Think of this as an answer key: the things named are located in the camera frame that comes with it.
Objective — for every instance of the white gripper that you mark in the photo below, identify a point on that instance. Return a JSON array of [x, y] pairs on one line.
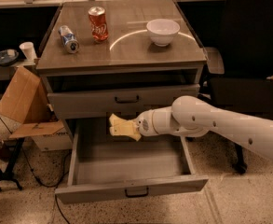
[[144, 124]]

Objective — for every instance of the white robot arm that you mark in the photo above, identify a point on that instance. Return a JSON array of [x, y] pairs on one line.
[[190, 117]]

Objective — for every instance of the grey middle drawer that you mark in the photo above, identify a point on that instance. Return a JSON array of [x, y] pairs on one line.
[[93, 104]]

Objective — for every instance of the grey open bottom drawer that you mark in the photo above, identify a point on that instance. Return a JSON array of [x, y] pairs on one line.
[[105, 167]]

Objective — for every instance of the grey drawer cabinet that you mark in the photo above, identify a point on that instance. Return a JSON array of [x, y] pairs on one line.
[[128, 59]]

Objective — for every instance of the white box under cardboard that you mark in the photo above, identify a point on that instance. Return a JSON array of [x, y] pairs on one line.
[[52, 142]]

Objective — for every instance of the blue silver lying can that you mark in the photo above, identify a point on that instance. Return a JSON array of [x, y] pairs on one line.
[[68, 39]]

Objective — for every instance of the red soda can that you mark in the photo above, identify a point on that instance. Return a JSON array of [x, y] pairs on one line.
[[98, 24]]

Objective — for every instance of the brown cardboard box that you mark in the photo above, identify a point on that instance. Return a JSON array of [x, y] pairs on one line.
[[25, 101]]

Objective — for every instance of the white bowl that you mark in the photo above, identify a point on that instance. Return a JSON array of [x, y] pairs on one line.
[[162, 31]]

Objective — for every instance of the black metal stand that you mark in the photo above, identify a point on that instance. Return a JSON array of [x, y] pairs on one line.
[[10, 154]]

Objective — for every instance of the white paper cup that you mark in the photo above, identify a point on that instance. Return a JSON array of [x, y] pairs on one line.
[[28, 50]]

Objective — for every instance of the dark blue plate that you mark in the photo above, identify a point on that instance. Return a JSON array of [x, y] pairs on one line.
[[8, 57]]

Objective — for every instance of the black office chair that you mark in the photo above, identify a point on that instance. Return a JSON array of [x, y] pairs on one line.
[[238, 36]]

